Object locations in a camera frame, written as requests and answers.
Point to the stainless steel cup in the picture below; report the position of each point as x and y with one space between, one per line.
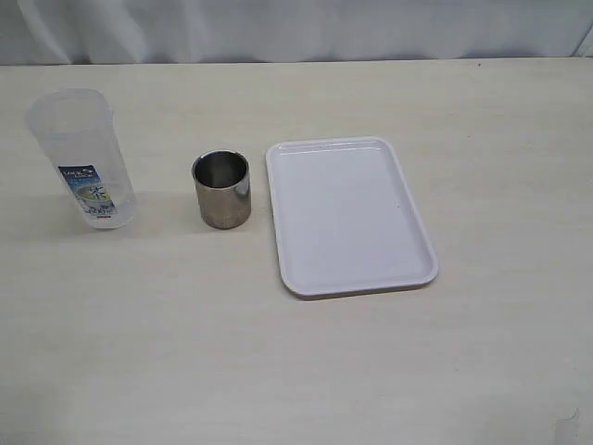
222 183

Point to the clear plastic pitcher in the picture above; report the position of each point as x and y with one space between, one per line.
74 128

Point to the white rectangular plastic tray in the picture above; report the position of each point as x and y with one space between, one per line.
344 219

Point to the white backdrop curtain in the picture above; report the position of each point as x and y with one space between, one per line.
137 32

